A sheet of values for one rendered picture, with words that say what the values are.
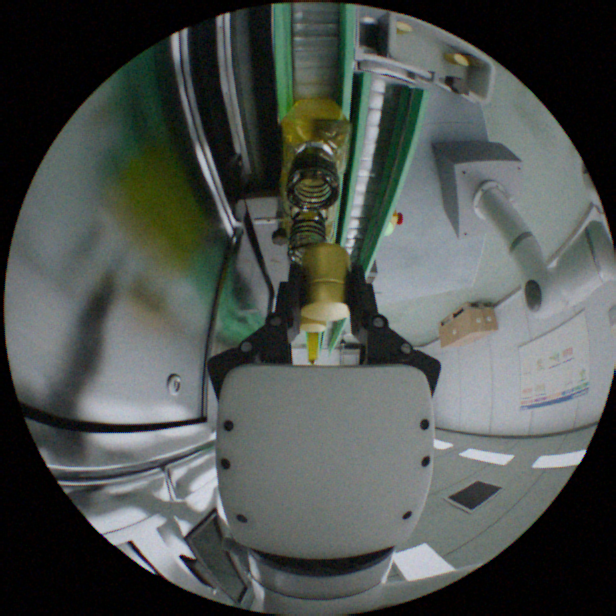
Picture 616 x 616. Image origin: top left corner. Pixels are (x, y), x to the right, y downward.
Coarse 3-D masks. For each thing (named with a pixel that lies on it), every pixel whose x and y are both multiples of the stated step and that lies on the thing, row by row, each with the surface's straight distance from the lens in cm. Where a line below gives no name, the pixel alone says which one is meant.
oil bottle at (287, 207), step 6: (282, 174) 20; (282, 180) 19; (282, 186) 19; (282, 192) 19; (282, 198) 19; (282, 204) 20; (288, 204) 19; (336, 204) 19; (288, 210) 19; (330, 210) 19; (336, 210) 20; (288, 216) 20; (330, 216) 19; (336, 216) 21; (330, 222) 20
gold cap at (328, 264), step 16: (304, 256) 14; (320, 256) 13; (336, 256) 14; (304, 272) 14; (320, 272) 13; (336, 272) 13; (304, 288) 13; (320, 288) 12; (336, 288) 12; (304, 304) 12; (320, 304) 12; (336, 304) 12; (352, 304) 13
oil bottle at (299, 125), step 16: (288, 112) 21; (304, 112) 20; (320, 112) 20; (336, 112) 21; (288, 128) 16; (304, 128) 15; (320, 128) 15; (336, 128) 16; (288, 144) 16; (336, 144) 15; (288, 160) 16; (336, 160) 16
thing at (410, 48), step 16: (400, 16) 48; (416, 32) 55; (432, 32) 52; (400, 48) 51; (416, 48) 53; (432, 48) 55; (448, 48) 57; (464, 48) 55; (416, 64) 43; (432, 64) 53; (448, 64) 55; (464, 80) 57; (480, 80) 55; (480, 96) 53
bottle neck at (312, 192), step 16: (304, 144) 15; (320, 144) 15; (304, 160) 12; (320, 160) 12; (288, 176) 12; (304, 176) 11; (320, 176) 11; (336, 176) 12; (288, 192) 11; (304, 192) 13; (320, 192) 13; (336, 192) 11; (304, 208) 12; (320, 208) 12
